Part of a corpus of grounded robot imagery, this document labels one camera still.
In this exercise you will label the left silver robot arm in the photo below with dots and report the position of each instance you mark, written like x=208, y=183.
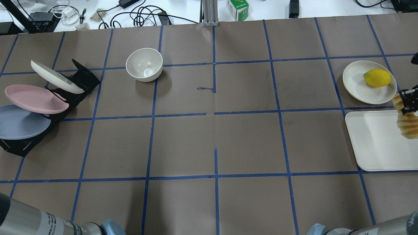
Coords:
x=17, y=218

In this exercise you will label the yellow lemon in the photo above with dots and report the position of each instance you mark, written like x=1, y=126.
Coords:
x=377, y=77

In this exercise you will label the black power adapter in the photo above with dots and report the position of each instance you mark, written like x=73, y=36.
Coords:
x=126, y=3

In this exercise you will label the white rectangular tray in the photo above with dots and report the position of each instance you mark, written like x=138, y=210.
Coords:
x=377, y=142

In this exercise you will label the green white carton box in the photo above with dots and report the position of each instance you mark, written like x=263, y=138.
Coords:
x=239, y=9

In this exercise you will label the pink plate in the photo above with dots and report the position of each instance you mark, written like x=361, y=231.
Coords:
x=36, y=99

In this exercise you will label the black plate rack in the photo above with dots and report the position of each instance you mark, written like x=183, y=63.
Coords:
x=84, y=79

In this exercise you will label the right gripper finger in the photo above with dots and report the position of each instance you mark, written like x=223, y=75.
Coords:
x=409, y=99
x=414, y=59

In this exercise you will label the black power brick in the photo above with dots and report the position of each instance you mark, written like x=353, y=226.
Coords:
x=294, y=8

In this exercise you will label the white bowl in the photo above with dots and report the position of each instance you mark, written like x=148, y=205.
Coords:
x=145, y=65

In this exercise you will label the white plate with lemon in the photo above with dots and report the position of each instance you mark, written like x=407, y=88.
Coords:
x=355, y=84

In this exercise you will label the aluminium frame post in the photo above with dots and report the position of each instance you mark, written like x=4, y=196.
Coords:
x=209, y=13

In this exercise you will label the black camera tripod leg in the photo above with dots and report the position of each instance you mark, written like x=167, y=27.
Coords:
x=27, y=24

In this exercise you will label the blue plate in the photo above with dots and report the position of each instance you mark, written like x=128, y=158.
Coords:
x=17, y=123

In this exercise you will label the cream plate in rack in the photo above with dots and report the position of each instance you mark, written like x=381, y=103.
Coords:
x=55, y=78

